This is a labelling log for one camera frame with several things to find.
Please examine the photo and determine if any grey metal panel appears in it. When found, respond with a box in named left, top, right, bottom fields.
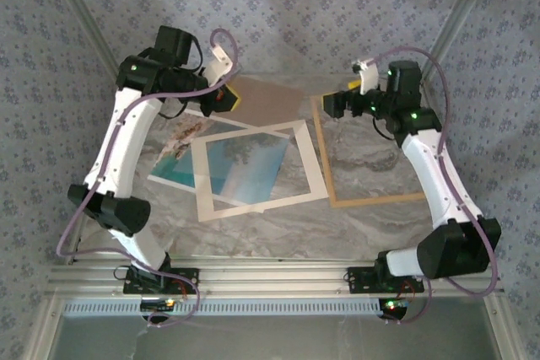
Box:
left=48, top=313, right=503, bottom=360

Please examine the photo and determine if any aluminium mounting rail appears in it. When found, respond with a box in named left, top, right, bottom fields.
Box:
left=44, top=256, right=506, bottom=298

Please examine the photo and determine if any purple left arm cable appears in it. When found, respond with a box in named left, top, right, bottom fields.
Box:
left=56, top=29, right=240, bottom=330

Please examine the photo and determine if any brown backing board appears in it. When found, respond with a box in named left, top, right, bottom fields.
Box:
left=229, top=76, right=305, bottom=128

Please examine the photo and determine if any aluminium corner post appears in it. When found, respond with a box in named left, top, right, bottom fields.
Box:
left=419, top=0, right=503, bottom=83
left=44, top=0, right=122, bottom=77

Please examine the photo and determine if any seaside photo print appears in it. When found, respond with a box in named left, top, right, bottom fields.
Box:
left=147, top=109, right=292, bottom=214

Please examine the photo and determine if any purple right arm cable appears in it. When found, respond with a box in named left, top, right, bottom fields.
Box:
left=354, top=46, right=499, bottom=326

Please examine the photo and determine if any grey slotted cable duct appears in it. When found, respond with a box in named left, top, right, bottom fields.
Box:
left=62, top=299, right=383, bottom=318

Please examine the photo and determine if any light wooden picture frame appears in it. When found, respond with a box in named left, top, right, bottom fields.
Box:
left=310, top=94, right=427, bottom=209

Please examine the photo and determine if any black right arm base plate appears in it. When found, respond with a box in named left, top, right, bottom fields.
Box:
left=346, top=266, right=425, bottom=295

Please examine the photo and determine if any small controller board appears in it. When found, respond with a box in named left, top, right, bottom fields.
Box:
left=378, top=297, right=411, bottom=321
left=140, top=298, right=176, bottom=313

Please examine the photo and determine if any white mat board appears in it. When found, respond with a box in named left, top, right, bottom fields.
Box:
left=191, top=119, right=330, bottom=223

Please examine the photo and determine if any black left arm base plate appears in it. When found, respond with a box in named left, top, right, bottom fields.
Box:
left=122, top=266, right=200, bottom=295

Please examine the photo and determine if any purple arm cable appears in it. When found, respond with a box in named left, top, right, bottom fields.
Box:
left=354, top=46, right=499, bottom=326
left=56, top=29, right=240, bottom=330

